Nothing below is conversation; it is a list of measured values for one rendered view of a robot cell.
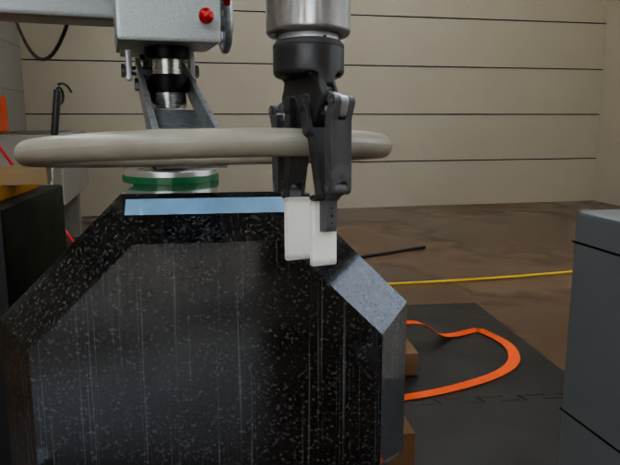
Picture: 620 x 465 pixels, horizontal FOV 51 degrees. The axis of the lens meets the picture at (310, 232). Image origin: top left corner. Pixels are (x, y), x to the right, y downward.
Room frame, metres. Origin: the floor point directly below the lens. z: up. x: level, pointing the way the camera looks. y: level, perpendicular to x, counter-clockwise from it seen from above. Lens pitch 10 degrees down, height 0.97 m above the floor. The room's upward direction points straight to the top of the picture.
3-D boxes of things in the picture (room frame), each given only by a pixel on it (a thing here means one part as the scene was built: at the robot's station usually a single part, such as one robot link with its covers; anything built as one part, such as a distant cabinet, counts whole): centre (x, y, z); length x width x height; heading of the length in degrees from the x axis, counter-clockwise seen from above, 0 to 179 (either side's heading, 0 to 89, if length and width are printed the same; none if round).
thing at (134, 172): (1.50, 0.32, 0.85); 0.21 x 0.21 x 0.01
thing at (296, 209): (0.71, 0.01, 0.85); 0.03 x 0.01 x 0.07; 122
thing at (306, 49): (0.70, 0.00, 1.01); 0.08 x 0.07 x 0.09; 33
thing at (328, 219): (0.65, -0.02, 0.88); 0.03 x 0.01 x 0.05; 33
